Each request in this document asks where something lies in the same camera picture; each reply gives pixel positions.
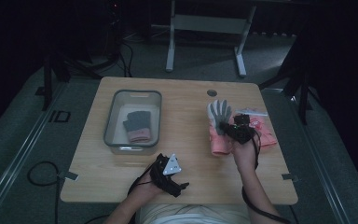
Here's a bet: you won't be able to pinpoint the grey metal floor rail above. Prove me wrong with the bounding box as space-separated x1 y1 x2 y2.
0 83 68 220
260 88 353 224

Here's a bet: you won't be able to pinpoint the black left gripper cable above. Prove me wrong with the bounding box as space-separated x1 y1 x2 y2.
126 162 157 198

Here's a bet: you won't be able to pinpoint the black tripod stand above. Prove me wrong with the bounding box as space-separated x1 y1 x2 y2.
258 29 315 126
34 0 123 112

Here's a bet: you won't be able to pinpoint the pink ski glove printed back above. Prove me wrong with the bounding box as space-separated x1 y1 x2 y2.
247 107 279 149

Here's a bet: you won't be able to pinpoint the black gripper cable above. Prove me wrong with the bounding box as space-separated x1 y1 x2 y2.
241 129 294 224
126 162 157 198

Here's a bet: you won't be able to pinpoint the person's right hand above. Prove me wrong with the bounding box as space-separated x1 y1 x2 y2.
231 138 259 175

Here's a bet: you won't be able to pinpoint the grey fingerless glove pink cuff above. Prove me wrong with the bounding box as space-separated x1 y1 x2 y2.
126 110 153 141
122 119 153 144

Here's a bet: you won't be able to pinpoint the person's left hand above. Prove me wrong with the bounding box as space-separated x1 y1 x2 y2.
135 173 165 203

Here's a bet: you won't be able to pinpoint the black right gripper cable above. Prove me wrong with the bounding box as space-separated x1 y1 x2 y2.
241 129 294 224

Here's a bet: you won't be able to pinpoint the grey metal table bracket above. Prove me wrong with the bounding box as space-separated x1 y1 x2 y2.
281 173 300 183
57 170 80 182

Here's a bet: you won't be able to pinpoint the black background cables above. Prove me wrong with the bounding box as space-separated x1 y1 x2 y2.
117 31 135 78

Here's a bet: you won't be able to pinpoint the black floor cable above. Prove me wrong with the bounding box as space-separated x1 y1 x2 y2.
26 161 61 224

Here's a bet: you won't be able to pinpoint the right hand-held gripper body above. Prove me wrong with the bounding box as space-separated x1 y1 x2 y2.
227 109 269 146

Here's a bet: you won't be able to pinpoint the white desk frame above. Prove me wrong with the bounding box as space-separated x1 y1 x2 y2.
165 0 258 78

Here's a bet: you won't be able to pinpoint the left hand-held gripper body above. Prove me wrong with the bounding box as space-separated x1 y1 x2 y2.
149 152 184 199

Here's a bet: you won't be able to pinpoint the pink ski glove grey palm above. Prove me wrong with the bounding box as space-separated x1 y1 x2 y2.
206 99 236 157

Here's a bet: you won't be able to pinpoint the person's white shirt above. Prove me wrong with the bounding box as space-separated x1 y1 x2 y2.
134 203 252 224

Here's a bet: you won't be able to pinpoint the grey-rimmed translucent plastic bin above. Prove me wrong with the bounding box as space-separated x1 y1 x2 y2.
103 89 163 156

